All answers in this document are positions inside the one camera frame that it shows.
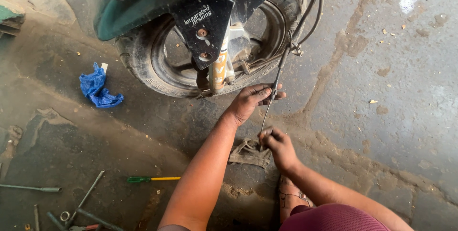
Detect teal scooter front fender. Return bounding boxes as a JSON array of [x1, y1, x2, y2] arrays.
[[93, 0, 187, 41]]

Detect thick dark metal rod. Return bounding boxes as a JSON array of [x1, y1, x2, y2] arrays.
[[75, 208, 124, 231]]

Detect black hanging cable bundle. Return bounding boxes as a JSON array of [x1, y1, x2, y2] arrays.
[[291, 0, 327, 57]]

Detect green yellow screwdriver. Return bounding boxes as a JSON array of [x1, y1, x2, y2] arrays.
[[127, 176, 182, 184]]

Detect black scooter front wheel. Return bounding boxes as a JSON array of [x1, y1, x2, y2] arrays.
[[115, 0, 308, 99]]

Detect grey long socket wrench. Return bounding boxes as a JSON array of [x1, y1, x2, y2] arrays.
[[0, 184, 63, 193]]

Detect short grey metal rod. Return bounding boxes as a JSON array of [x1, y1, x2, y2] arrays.
[[46, 211, 68, 231]]

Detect blue crumpled plastic bag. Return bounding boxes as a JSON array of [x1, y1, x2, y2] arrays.
[[79, 62, 124, 109]]

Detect black scooter brake cable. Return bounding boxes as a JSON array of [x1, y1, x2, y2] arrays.
[[260, 41, 294, 134]]

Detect person's left hand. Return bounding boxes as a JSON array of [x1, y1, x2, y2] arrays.
[[225, 83, 287, 127]]

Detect person's foot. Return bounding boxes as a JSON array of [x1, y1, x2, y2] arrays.
[[278, 175, 316, 224]]

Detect maroon shorts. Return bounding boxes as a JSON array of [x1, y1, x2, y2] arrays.
[[279, 204, 391, 231]]

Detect brown strap sandal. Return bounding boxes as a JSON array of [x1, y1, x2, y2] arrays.
[[279, 177, 315, 208]]

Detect grey T-handle wrench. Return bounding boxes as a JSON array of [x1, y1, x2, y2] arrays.
[[65, 169, 106, 226]]

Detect green wooden block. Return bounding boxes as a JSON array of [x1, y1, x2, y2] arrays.
[[0, 0, 26, 39]]

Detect dirty grey rag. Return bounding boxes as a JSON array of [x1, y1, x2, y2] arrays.
[[228, 138, 272, 169]]

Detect person's right hand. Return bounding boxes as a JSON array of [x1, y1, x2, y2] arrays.
[[258, 127, 302, 175]]

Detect red handled pliers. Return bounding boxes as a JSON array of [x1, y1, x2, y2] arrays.
[[69, 223, 101, 231]]

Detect gold scooter fork leg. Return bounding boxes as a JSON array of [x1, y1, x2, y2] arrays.
[[208, 27, 237, 93]]

